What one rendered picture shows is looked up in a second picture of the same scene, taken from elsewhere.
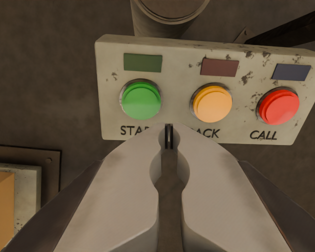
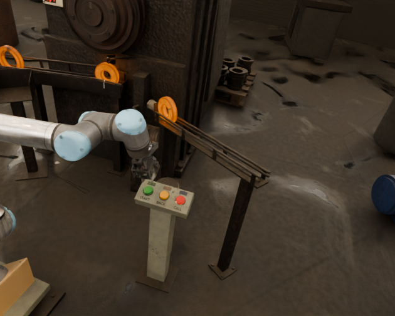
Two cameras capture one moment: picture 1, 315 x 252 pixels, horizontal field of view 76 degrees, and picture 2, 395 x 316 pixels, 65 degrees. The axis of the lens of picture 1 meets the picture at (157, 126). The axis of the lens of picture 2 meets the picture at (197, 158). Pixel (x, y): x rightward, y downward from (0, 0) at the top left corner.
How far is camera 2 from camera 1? 1.27 m
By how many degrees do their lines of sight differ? 66
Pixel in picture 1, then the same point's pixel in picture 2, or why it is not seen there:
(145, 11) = not seen: hidden behind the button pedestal
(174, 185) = not seen: outside the picture
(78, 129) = (87, 283)
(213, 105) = (163, 194)
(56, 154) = (61, 293)
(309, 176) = not seen: outside the picture
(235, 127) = (169, 204)
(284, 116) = (181, 200)
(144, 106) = (148, 190)
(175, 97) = (156, 192)
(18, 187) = (28, 291)
